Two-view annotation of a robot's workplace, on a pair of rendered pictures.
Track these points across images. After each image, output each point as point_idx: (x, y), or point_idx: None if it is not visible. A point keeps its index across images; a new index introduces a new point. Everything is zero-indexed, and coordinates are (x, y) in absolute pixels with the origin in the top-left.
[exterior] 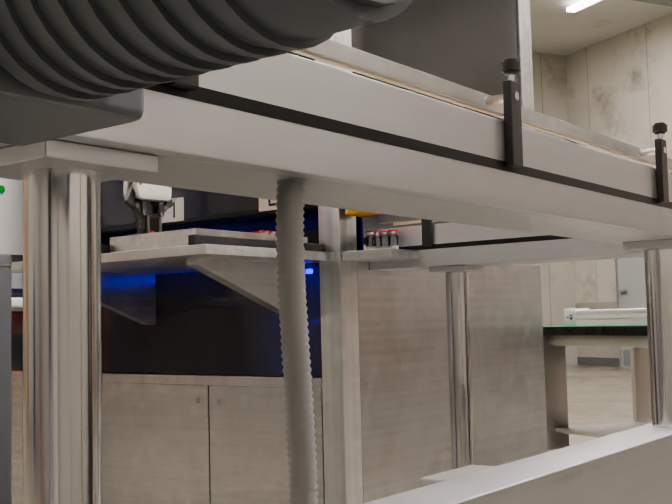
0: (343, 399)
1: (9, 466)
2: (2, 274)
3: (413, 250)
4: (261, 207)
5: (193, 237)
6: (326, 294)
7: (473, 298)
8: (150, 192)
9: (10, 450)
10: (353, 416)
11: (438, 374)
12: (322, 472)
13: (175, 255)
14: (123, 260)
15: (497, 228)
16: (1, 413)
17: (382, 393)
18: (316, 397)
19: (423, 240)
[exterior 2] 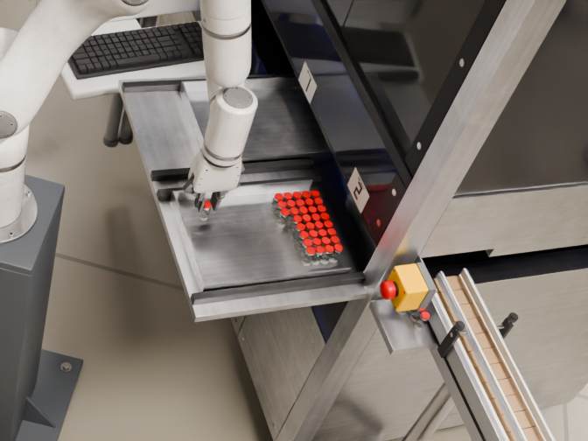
0: (328, 374)
1: (18, 364)
2: (23, 279)
3: (429, 345)
4: (349, 185)
5: (192, 300)
6: (351, 307)
7: (563, 292)
8: (209, 189)
9: (20, 358)
10: (336, 381)
11: None
12: (302, 386)
13: (184, 290)
14: (165, 233)
15: (480, 416)
16: (15, 341)
17: (381, 365)
18: (318, 348)
19: (439, 347)
